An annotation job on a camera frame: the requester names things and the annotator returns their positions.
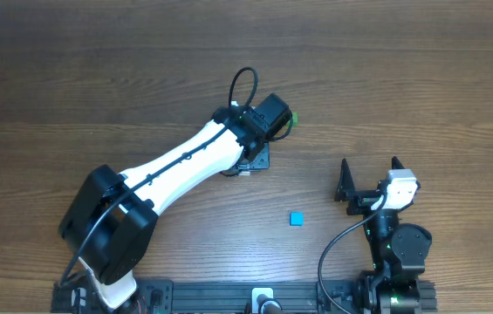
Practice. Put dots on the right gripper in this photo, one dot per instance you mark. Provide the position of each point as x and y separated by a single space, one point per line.
361 201

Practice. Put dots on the green cube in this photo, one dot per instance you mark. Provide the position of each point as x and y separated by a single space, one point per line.
295 118

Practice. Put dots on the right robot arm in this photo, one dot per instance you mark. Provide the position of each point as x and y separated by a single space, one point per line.
409 246

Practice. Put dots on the blue cube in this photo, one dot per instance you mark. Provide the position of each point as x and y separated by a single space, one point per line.
296 219

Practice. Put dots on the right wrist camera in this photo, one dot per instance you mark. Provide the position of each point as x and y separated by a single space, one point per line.
401 187

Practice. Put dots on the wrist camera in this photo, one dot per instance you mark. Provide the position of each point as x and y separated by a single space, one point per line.
234 104
401 187

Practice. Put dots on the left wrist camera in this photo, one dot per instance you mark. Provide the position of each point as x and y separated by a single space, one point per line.
234 104

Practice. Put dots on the mounting rail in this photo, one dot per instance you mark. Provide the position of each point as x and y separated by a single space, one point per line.
220 296

